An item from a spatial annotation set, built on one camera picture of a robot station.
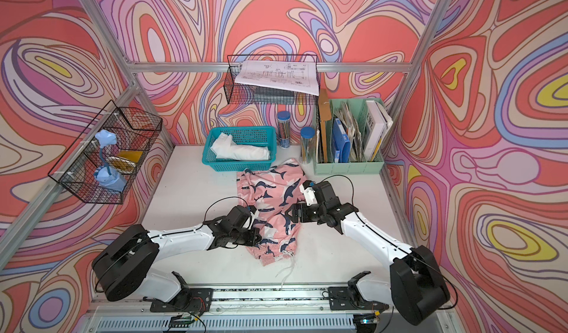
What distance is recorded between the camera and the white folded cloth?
3.59 ft

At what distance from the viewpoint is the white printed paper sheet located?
2.53 ft

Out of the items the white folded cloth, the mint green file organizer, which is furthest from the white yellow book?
the white folded cloth

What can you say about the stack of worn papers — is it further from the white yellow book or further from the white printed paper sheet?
the white printed paper sheet

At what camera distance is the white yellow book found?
3.12 ft

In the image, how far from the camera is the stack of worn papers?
96 cm

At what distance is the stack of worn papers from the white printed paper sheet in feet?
0.80

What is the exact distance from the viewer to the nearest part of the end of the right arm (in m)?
0.61

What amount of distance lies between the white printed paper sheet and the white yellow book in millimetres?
327

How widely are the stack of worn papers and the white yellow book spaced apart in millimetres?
38
